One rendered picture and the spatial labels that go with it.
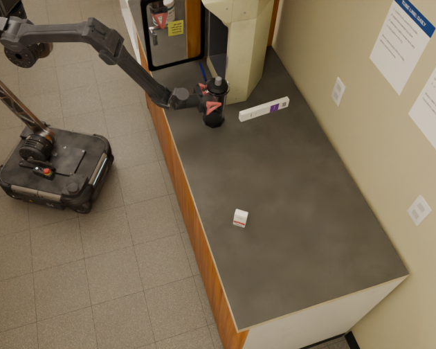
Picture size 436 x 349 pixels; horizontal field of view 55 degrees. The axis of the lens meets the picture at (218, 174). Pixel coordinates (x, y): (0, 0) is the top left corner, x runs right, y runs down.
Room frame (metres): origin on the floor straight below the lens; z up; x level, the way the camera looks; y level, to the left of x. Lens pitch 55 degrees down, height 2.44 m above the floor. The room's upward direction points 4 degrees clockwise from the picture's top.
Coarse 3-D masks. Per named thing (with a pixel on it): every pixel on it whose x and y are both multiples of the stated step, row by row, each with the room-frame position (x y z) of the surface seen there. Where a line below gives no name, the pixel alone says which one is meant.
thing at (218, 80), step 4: (212, 80) 1.37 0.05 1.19; (216, 80) 1.34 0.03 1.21; (220, 80) 1.34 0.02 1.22; (224, 80) 1.38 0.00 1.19; (208, 84) 1.35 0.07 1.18; (212, 84) 1.34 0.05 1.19; (216, 84) 1.34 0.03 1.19; (220, 84) 1.35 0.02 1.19; (224, 84) 1.35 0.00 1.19; (208, 88) 1.33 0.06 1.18; (212, 88) 1.32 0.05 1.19; (216, 88) 1.33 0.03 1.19; (220, 88) 1.33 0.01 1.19; (224, 88) 1.33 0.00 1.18; (216, 92) 1.31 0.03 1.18; (220, 92) 1.31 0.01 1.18
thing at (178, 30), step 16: (176, 0) 1.69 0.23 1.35; (192, 0) 1.73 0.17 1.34; (160, 16) 1.66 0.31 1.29; (176, 16) 1.69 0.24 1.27; (192, 16) 1.73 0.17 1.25; (160, 32) 1.65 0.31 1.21; (176, 32) 1.69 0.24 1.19; (192, 32) 1.73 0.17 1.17; (160, 48) 1.65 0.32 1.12; (176, 48) 1.69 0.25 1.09; (192, 48) 1.73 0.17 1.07; (160, 64) 1.65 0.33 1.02
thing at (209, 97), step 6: (210, 78) 1.40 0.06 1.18; (222, 78) 1.40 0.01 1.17; (228, 84) 1.37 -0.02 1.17; (228, 90) 1.34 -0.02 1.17; (210, 96) 1.32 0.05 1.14; (222, 96) 1.31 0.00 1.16; (222, 102) 1.32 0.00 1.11; (216, 108) 1.31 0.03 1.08; (222, 108) 1.33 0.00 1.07; (204, 114) 1.35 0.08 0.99; (210, 114) 1.32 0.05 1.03; (216, 114) 1.31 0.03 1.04; (222, 114) 1.33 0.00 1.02; (210, 120) 1.32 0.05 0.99; (216, 120) 1.31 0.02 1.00
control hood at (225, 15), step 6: (204, 0) 1.46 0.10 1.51; (210, 0) 1.46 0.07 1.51; (216, 0) 1.46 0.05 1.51; (222, 0) 1.47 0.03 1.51; (228, 0) 1.47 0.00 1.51; (210, 6) 1.44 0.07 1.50; (216, 6) 1.45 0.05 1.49; (222, 6) 1.46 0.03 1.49; (228, 6) 1.47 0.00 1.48; (216, 12) 1.45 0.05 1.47; (222, 12) 1.46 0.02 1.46; (228, 12) 1.47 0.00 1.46; (222, 18) 1.46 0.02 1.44; (228, 18) 1.47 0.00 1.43
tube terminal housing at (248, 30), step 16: (240, 0) 1.48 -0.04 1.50; (256, 0) 1.51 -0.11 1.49; (272, 0) 1.67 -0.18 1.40; (240, 16) 1.49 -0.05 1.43; (256, 16) 1.51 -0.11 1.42; (240, 32) 1.49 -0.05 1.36; (256, 32) 1.53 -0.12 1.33; (208, 48) 1.75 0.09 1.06; (240, 48) 1.49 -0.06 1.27; (256, 48) 1.56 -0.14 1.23; (208, 64) 1.74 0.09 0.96; (240, 64) 1.49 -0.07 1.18; (256, 64) 1.59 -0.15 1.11; (240, 80) 1.50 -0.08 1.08; (256, 80) 1.62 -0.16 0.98; (240, 96) 1.50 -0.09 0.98
